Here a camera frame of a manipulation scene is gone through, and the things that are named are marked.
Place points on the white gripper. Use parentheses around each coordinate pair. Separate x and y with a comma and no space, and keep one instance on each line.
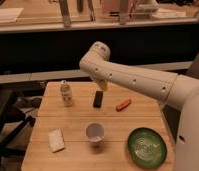
(102,84)

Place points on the small white bottle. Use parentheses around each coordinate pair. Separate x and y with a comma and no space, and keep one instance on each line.
(66,93)

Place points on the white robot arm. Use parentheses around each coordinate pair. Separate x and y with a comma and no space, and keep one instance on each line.
(179,91)

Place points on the black rectangular device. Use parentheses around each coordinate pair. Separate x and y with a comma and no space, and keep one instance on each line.
(98,99)

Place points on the orange carrot toy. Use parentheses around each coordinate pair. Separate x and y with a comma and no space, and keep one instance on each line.
(123,105)

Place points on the white paper cup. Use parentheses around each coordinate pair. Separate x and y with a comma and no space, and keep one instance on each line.
(95,132)

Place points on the white sponge block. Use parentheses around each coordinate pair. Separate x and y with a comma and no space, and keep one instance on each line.
(56,141)

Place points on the green glass plate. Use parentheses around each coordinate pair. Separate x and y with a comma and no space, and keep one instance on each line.
(147,148)

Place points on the black chair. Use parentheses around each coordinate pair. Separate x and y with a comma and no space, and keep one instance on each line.
(9,114)

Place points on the white paper sheet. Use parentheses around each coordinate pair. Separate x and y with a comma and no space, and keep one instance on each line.
(8,15)

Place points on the metal frame post right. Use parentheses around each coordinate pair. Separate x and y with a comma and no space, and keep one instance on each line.
(123,11)

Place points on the metal frame post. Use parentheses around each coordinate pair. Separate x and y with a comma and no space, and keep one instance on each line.
(123,11)
(65,13)

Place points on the metal frame post left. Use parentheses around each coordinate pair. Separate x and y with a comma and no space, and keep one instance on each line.
(65,13)

